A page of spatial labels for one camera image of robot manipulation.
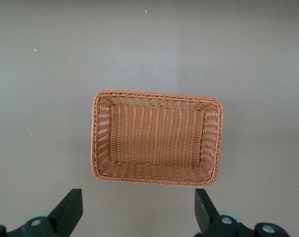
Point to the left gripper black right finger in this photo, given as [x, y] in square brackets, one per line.
[208, 219]

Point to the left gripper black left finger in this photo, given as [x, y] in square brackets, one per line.
[60, 217]

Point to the orange-brown wicker basket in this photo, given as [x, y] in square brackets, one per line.
[154, 138]

